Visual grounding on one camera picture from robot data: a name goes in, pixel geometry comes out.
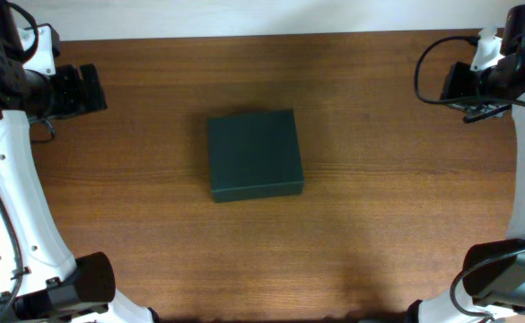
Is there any black gift box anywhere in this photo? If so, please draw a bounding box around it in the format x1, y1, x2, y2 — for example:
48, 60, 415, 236
207, 110, 304, 203

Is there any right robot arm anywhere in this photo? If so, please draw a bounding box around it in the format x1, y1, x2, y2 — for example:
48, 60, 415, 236
403, 4, 525, 323

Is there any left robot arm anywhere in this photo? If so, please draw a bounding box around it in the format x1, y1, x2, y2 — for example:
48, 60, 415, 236
0, 1, 159, 322

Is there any right black cable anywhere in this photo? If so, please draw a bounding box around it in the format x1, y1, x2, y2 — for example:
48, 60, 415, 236
413, 34, 525, 319

